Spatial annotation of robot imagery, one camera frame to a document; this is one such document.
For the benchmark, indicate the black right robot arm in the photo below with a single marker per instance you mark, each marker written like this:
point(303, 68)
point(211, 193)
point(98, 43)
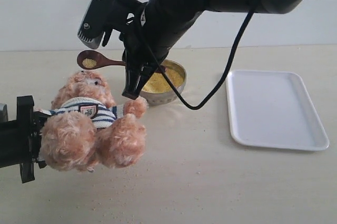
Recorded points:
point(250, 6)

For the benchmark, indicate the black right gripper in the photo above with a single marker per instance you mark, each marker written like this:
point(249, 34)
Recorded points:
point(157, 26)

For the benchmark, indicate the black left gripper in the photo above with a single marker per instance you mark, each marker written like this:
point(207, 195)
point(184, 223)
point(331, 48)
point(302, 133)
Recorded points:
point(21, 139)

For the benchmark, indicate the dark red wooden spoon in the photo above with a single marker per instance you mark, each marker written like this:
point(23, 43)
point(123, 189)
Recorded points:
point(92, 60)

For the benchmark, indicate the white rectangular plastic tray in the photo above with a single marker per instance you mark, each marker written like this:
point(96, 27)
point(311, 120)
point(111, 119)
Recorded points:
point(273, 109)

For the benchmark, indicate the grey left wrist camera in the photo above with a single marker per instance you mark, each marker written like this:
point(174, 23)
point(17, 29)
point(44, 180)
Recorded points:
point(3, 113)

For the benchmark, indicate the steel bowl of yellow grain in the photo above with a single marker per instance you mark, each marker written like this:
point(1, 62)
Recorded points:
point(157, 91)

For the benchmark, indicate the teddy bear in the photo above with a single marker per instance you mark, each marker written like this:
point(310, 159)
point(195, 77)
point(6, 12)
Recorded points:
point(85, 126)

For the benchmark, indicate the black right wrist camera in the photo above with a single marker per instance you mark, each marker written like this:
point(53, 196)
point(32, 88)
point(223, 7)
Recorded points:
point(104, 16)

